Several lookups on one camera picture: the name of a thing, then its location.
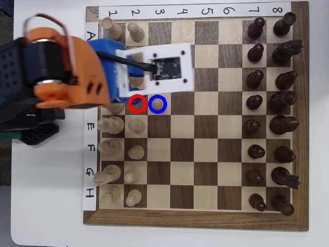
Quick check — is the black camera circuit board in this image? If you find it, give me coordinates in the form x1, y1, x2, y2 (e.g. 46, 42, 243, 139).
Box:
150, 57, 182, 81

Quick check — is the dark wooden knight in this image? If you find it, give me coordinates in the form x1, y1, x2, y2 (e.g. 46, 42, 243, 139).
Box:
271, 166, 301, 190
271, 39, 303, 65

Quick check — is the light wooden rook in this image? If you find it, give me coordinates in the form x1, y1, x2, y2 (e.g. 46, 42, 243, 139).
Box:
101, 16, 123, 41
99, 185, 121, 206

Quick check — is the dark wooden queen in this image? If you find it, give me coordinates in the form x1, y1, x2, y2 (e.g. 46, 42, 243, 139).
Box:
267, 90, 297, 113

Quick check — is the light wooden queen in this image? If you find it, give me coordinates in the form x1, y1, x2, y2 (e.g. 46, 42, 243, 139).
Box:
102, 102, 125, 115

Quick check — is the light wooden knight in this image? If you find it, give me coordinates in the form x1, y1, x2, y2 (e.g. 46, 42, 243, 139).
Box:
93, 164, 122, 186

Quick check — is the paper strip with letters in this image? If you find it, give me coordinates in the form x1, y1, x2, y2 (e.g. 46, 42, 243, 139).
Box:
82, 21, 99, 211

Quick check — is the wooden chessboard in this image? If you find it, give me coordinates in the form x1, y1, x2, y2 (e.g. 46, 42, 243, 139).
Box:
83, 1, 310, 232

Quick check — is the black camera cable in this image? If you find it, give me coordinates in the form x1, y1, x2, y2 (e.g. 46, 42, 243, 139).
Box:
96, 50, 158, 73

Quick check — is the dark wooden king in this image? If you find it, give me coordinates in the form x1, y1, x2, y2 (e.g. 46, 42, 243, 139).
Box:
269, 115, 300, 135

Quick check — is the light wooden king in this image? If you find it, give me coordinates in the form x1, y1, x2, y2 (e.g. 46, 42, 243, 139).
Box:
97, 116, 125, 135

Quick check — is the dark wooden bishop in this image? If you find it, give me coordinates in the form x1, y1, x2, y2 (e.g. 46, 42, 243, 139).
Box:
275, 70, 299, 91
273, 146, 298, 163

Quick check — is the dark green base part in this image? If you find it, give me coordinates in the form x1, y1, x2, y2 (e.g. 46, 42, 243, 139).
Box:
0, 130, 23, 140

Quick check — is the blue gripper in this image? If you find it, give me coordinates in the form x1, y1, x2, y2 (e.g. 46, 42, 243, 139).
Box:
88, 38, 144, 104

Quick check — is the light wooden bishop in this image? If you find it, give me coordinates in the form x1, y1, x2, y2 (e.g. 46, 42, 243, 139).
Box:
98, 138, 121, 156

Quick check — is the dark wooden pawn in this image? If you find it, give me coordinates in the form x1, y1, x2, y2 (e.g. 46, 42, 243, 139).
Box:
243, 119, 261, 134
247, 17, 266, 40
245, 168, 265, 185
246, 94, 264, 111
248, 193, 267, 213
247, 43, 265, 63
247, 144, 266, 160
246, 69, 265, 90

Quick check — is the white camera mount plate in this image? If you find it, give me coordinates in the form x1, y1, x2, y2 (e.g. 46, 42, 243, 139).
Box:
115, 42, 195, 98

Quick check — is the red white black servo wire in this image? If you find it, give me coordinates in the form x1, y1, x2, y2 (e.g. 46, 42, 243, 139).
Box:
22, 13, 79, 85

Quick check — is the paper strip with numbers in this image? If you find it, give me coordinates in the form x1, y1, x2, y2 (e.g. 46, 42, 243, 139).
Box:
98, 2, 292, 20

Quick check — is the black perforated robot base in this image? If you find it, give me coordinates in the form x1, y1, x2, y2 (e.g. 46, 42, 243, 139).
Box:
20, 122, 60, 147

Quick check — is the dark wooden rook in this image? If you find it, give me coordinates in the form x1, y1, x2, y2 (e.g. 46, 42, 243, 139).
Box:
272, 11, 297, 37
270, 195, 295, 216

